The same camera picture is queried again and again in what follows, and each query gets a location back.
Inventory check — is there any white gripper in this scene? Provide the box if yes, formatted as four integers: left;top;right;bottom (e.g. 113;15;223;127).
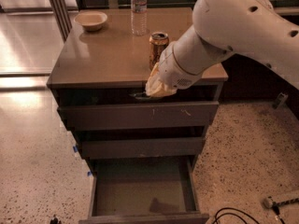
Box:
145;41;205;98

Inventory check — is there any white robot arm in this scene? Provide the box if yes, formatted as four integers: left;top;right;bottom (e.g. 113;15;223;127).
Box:
146;0;299;97

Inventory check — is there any grey drawer cabinet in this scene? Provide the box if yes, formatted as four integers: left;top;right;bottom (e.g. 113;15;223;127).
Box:
47;9;228;169

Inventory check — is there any grey middle drawer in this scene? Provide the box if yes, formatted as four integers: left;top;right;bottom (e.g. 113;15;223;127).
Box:
81;137;206;160

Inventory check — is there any grey top drawer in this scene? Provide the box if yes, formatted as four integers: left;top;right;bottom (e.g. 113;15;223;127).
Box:
58;102;219;131

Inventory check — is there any grey open bottom drawer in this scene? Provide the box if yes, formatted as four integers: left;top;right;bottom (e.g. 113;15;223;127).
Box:
78;156;209;224

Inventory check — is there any orange soda can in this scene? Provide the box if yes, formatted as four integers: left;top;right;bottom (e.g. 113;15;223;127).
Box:
149;32;169;70

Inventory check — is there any clear plastic water bottle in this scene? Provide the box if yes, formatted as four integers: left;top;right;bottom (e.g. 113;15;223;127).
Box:
131;0;147;36

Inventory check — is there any white ceramic bowl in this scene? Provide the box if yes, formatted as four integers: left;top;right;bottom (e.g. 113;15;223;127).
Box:
74;11;107;32

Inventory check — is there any blue tape piece upper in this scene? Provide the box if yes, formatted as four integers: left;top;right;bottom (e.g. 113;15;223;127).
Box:
72;146;78;153

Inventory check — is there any black object at floor edge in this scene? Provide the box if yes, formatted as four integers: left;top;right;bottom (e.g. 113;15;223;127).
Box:
50;215;62;224

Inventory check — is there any black floor cable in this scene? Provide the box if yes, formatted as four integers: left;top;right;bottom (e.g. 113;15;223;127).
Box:
212;206;261;224

